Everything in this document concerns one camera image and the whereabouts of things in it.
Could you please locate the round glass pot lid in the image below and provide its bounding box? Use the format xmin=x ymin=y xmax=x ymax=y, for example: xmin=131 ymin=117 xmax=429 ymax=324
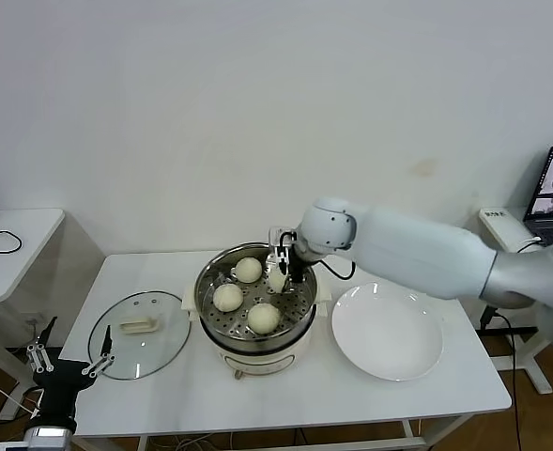
xmin=87 ymin=290 xmax=193 ymax=381

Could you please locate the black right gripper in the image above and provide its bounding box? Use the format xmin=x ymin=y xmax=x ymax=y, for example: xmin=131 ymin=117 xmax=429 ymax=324
xmin=275 ymin=240 xmax=311 ymax=287

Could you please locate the perforated steel steamer basket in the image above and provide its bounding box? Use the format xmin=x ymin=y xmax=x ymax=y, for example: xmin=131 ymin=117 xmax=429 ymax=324
xmin=194 ymin=241 xmax=319 ymax=351

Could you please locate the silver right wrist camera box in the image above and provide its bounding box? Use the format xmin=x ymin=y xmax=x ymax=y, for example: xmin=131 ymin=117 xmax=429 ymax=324
xmin=269 ymin=226 xmax=297 ymax=257

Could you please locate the white floor cable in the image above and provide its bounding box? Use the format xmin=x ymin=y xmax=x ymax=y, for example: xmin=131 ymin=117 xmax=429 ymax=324
xmin=0 ymin=373 xmax=40 ymax=417

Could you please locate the round white plate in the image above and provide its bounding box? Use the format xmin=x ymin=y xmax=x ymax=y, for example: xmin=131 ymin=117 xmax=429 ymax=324
xmin=330 ymin=281 xmax=445 ymax=381

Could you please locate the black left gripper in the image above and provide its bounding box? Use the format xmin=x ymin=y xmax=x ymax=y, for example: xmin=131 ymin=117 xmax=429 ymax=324
xmin=25 ymin=317 xmax=117 ymax=420

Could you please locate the white work table frame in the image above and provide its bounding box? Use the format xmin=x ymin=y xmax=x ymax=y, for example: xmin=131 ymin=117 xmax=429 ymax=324
xmin=69 ymin=417 xmax=474 ymax=451

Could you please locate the cream electric cooker pot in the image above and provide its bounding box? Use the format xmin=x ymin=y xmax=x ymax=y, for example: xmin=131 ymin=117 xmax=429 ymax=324
xmin=181 ymin=274 xmax=332 ymax=381

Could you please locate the black cable with adapter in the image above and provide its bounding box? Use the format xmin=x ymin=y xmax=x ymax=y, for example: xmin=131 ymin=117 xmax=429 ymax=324
xmin=480 ymin=239 xmax=545 ymax=451

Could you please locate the white side table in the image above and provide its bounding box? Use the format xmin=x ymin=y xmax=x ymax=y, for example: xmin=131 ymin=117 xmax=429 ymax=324
xmin=0 ymin=209 xmax=67 ymax=422
xmin=475 ymin=206 xmax=553 ymax=396

